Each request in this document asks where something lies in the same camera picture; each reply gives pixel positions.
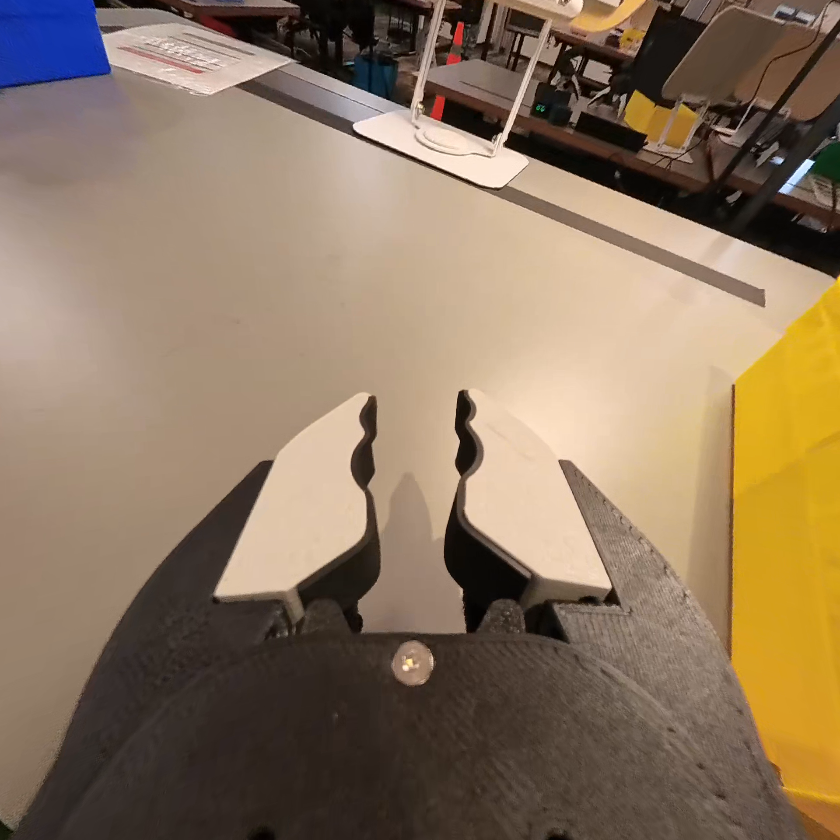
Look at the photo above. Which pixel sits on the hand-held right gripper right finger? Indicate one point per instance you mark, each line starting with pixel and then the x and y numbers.
pixel 531 525

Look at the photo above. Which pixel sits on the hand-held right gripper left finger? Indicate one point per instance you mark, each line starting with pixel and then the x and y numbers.
pixel 302 518

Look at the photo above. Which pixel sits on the yellow plastic bin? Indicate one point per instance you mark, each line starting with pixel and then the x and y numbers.
pixel 787 525

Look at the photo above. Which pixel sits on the blue plastic bin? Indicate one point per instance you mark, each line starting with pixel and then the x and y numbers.
pixel 46 39

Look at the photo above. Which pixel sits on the white document stand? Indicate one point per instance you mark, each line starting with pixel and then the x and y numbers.
pixel 485 164

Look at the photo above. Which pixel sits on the black digital timer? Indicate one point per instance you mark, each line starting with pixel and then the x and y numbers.
pixel 548 105

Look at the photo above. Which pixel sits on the small yellow bin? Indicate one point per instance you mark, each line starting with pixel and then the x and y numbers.
pixel 663 121

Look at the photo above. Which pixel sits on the teal bag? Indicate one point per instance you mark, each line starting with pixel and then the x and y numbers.
pixel 375 75

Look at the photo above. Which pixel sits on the laminated paper sheet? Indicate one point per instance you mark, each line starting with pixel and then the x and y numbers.
pixel 190 56

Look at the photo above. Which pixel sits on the beige board stand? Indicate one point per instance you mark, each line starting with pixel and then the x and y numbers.
pixel 715 59

